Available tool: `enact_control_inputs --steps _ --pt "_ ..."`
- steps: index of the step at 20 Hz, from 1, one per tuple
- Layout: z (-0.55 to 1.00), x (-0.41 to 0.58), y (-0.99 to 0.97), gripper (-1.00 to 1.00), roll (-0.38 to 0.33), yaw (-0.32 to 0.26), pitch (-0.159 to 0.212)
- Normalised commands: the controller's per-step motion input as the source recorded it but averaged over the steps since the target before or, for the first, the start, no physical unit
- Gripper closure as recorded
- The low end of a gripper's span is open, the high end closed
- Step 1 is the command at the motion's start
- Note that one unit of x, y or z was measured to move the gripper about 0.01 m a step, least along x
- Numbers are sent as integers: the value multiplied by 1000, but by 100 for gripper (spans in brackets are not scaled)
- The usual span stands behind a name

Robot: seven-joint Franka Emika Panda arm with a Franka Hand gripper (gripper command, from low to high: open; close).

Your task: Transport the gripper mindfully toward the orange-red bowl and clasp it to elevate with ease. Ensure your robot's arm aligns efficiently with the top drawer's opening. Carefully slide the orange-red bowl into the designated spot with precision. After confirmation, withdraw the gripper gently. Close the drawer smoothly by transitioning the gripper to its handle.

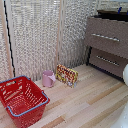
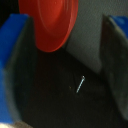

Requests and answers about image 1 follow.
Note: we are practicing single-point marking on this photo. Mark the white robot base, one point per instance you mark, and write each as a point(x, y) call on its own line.
point(122, 122)

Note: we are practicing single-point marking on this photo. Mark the brown drawer cabinet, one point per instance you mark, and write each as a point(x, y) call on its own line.
point(110, 50)

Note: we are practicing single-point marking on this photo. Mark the patterned snack box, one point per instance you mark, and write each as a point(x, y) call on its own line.
point(66, 76)

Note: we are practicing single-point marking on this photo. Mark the pink mug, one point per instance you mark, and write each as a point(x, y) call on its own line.
point(48, 79)

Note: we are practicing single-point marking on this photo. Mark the beige woven folding screen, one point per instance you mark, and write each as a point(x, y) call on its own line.
point(33, 36)

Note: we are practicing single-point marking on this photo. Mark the red shopping basket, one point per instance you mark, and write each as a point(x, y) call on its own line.
point(21, 100)

